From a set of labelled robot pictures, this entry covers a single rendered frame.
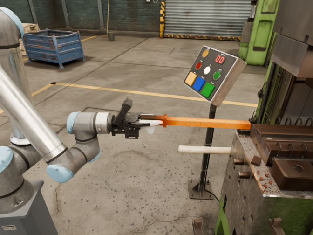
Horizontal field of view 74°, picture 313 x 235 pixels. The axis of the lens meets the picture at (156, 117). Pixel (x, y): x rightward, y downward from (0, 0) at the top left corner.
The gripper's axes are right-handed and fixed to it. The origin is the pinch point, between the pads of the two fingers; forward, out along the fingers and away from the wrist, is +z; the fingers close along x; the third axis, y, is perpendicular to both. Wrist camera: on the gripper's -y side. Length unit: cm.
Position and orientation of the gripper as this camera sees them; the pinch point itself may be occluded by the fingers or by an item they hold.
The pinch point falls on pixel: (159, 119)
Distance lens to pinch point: 82.6
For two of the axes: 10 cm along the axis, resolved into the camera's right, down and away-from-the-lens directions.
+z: 10.0, 0.1, -0.6
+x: -0.6, 5.2, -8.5
